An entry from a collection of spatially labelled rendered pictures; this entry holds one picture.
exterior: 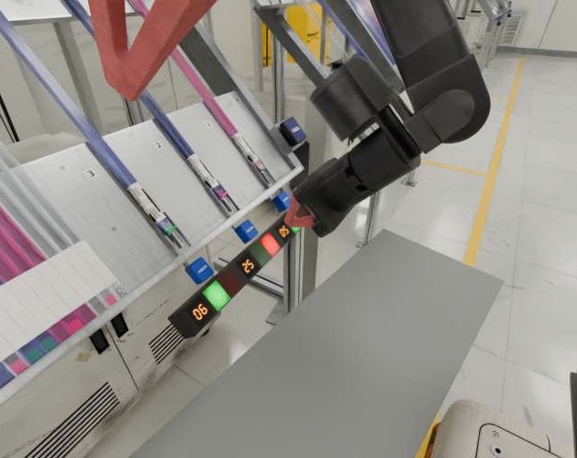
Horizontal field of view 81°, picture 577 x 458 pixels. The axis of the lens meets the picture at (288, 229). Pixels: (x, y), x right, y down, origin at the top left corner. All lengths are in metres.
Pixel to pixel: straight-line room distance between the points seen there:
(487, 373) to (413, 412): 0.88
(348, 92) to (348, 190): 0.10
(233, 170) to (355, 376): 0.38
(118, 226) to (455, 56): 0.41
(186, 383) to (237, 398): 0.74
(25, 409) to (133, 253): 0.52
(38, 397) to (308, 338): 0.60
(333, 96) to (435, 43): 0.10
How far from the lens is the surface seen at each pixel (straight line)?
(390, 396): 0.50
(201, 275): 0.48
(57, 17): 0.65
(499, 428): 0.92
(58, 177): 0.50
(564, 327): 1.65
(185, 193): 0.53
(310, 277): 1.18
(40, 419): 0.96
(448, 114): 0.33
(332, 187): 0.39
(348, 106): 0.36
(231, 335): 1.29
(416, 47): 0.35
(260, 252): 0.57
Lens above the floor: 1.02
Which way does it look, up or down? 36 degrees down
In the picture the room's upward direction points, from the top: straight up
